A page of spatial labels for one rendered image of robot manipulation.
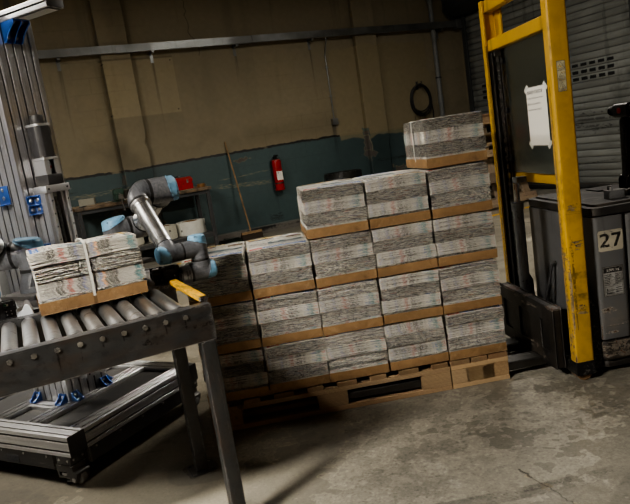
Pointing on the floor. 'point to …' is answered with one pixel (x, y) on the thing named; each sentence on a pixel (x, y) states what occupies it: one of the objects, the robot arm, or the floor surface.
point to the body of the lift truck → (604, 266)
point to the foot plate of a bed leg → (202, 469)
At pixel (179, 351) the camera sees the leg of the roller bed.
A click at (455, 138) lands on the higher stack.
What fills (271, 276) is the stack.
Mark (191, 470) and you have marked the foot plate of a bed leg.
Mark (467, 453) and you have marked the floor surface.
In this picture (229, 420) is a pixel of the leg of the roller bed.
